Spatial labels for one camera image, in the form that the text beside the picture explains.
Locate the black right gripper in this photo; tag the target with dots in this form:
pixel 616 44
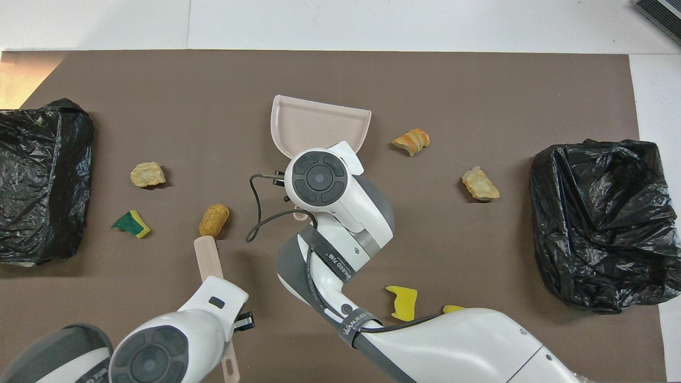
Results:
pixel 280 182

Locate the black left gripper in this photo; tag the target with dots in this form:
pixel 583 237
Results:
pixel 243 322

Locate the pale pink plastic dustpan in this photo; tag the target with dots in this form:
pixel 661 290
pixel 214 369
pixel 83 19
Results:
pixel 319 125

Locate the pale pink hand brush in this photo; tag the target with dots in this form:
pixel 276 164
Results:
pixel 206 260

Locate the brown bread roll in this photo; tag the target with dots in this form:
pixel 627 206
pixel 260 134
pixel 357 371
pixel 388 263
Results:
pixel 214 221

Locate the pale yellow bread chunk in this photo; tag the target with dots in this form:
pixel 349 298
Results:
pixel 147 174

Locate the green and yellow sponge piece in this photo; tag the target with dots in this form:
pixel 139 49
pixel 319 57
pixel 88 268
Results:
pixel 133 223

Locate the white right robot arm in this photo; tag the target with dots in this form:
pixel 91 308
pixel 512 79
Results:
pixel 452 346

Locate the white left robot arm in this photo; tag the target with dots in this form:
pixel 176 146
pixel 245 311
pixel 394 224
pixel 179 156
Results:
pixel 175 340

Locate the open black bag lined bin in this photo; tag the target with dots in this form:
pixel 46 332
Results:
pixel 601 223

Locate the orange striped bread piece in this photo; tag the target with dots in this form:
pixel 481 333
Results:
pixel 412 141

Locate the pale yellow rock chunk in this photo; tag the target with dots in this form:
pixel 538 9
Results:
pixel 480 184

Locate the large brown table mat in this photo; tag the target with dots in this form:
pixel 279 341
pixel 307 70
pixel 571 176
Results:
pixel 479 80

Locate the black bag covered box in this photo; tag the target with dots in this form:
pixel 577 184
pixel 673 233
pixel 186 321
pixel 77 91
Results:
pixel 48 181

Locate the grey ribbed device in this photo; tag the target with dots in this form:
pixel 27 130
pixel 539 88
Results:
pixel 659 15

